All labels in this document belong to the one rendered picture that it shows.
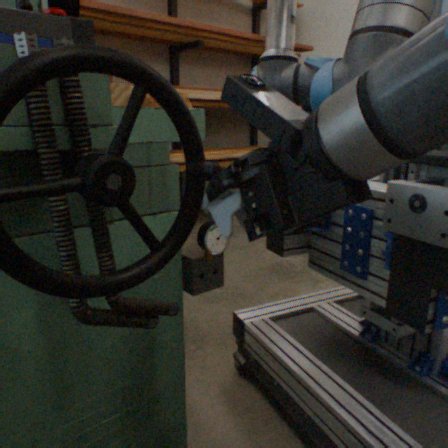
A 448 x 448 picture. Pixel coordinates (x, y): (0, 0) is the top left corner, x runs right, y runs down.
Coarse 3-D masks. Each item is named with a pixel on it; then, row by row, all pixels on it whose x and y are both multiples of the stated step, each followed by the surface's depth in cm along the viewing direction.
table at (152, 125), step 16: (112, 112) 62; (144, 112) 65; (160, 112) 67; (192, 112) 71; (0, 128) 44; (16, 128) 45; (32, 128) 46; (64, 128) 48; (96, 128) 51; (112, 128) 52; (144, 128) 66; (160, 128) 68; (0, 144) 44; (16, 144) 45; (32, 144) 46; (64, 144) 49; (96, 144) 51
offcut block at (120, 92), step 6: (114, 84) 62; (120, 84) 62; (126, 84) 62; (114, 90) 62; (120, 90) 62; (126, 90) 63; (114, 96) 62; (120, 96) 63; (126, 96) 63; (114, 102) 62; (120, 102) 63; (126, 102) 63
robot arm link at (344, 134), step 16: (352, 80) 28; (336, 96) 29; (352, 96) 27; (320, 112) 30; (336, 112) 28; (352, 112) 27; (320, 128) 29; (336, 128) 28; (352, 128) 27; (368, 128) 26; (336, 144) 28; (352, 144) 28; (368, 144) 27; (336, 160) 29; (352, 160) 28; (368, 160) 28; (384, 160) 28; (400, 160) 28; (352, 176) 30; (368, 176) 30
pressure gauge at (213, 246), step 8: (208, 224) 72; (216, 224) 72; (200, 232) 72; (208, 232) 71; (216, 232) 73; (200, 240) 72; (208, 240) 72; (216, 240) 73; (224, 240) 74; (208, 248) 72; (216, 248) 73; (224, 248) 75; (208, 256) 75
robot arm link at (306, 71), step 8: (312, 56) 104; (304, 64) 107; (312, 64) 103; (320, 64) 102; (296, 72) 106; (304, 72) 105; (312, 72) 104; (296, 80) 106; (304, 80) 105; (296, 88) 107; (304, 88) 106; (296, 96) 108; (304, 96) 107; (296, 104) 112; (304, 104) 108
